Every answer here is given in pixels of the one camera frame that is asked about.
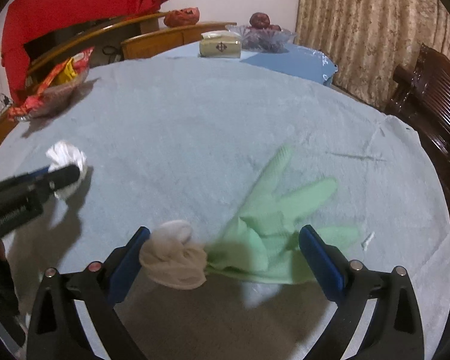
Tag blue table cover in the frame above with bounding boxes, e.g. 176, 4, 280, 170
155, 41, 338, 87

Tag glass fruit bowl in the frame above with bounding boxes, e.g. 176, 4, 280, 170
225, 24, 297, 54

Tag red apples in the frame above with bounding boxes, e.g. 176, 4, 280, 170
248, 12, 282, 31

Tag white tissue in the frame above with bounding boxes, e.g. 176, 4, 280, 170
139, 219, 207, 290

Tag orange red bag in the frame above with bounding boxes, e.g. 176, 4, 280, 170
163, 7, 200, 28

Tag red cloth cover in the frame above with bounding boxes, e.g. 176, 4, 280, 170
1, 0, 168, 104

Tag snack bowl with packets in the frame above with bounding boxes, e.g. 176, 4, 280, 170
7, 46, 95, 121

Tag grey table cloth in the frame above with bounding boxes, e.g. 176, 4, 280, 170
0, 58, 450, 359

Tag dark wooden armchair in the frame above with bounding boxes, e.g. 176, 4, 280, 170
385, 44, 450, 208

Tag beige tissue box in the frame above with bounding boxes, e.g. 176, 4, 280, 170
199, 30, 241, 59

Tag wooden tv cabinet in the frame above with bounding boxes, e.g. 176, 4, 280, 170
0, 11, 237, 166

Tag beige patterned curtain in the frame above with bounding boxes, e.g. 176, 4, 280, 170
296, 0, 450, 110

